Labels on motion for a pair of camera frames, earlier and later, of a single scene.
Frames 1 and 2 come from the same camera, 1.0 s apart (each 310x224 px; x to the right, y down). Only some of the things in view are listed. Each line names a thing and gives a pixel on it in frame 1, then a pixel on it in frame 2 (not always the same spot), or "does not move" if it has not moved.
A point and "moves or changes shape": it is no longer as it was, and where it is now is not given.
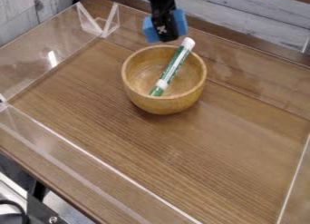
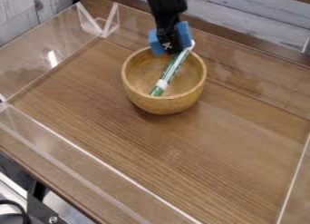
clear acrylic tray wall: [196, 121] does not move
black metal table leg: [39, 211] does not move
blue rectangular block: [150, 34] moves or changes shape
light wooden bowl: [142, 71] does not move
